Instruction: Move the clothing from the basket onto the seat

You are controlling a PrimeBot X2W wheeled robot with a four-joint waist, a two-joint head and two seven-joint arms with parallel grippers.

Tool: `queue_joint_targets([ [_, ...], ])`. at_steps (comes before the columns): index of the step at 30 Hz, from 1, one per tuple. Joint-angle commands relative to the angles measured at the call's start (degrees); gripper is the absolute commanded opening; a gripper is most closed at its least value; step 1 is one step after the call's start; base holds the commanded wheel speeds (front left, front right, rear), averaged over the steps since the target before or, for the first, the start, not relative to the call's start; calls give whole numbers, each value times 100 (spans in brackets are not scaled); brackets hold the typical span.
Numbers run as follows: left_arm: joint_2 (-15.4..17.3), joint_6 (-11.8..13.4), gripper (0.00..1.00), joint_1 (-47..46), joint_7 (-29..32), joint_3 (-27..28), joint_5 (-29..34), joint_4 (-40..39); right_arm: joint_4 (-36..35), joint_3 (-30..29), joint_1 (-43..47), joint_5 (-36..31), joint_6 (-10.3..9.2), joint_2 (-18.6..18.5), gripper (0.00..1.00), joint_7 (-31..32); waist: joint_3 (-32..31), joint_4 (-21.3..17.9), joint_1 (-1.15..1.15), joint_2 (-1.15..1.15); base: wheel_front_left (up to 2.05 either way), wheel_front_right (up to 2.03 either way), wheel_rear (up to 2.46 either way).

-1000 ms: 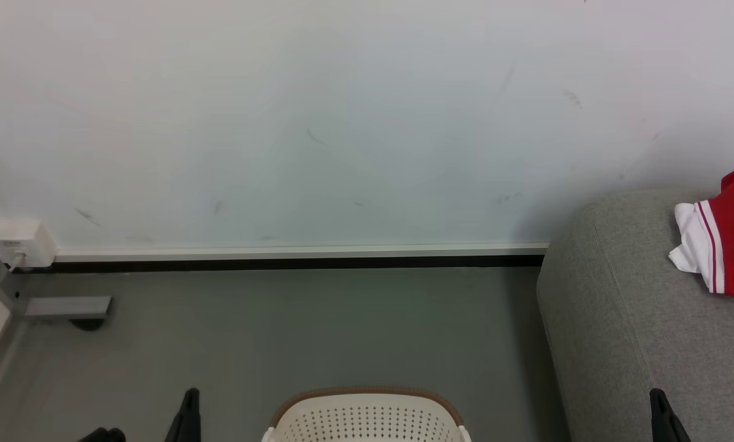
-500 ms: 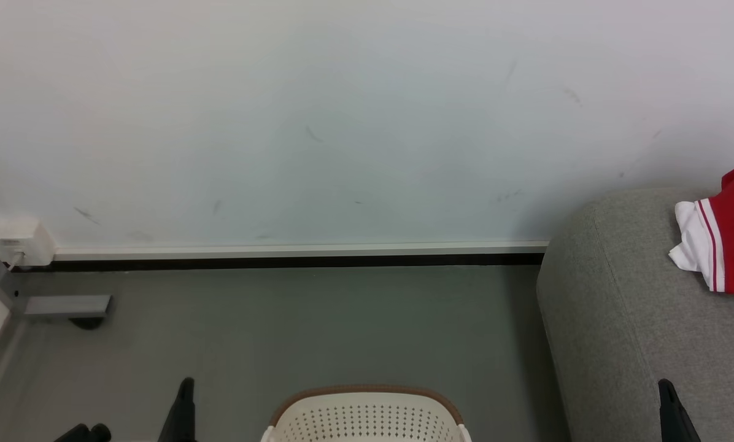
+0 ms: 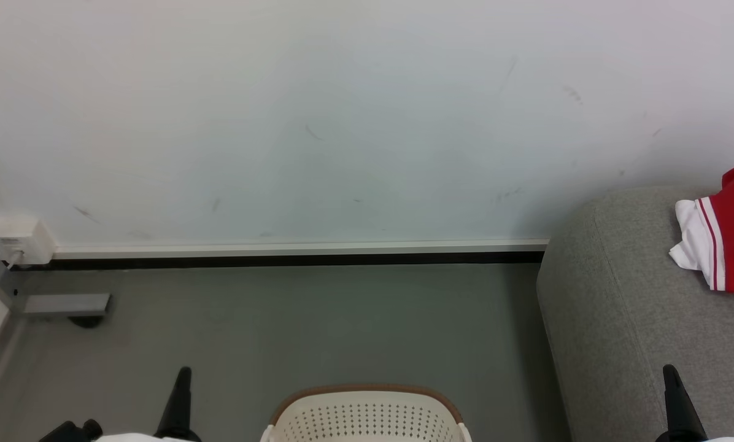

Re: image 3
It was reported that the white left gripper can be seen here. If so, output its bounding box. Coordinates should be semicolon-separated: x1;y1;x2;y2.
94;366;202;442

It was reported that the cream perforated laundry basket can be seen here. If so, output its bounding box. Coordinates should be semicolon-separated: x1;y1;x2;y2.
260;384;473;442

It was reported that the grey fabric sofa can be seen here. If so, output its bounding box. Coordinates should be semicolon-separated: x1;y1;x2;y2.
536;186;734;442

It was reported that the white and black baseboard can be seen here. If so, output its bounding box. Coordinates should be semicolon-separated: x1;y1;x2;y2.
53;239;550;266

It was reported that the grey metal frame leg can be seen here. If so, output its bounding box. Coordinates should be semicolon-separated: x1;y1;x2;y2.
0;230;111;320

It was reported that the white wall power socket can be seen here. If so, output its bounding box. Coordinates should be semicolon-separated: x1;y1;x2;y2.
0;216;58;266

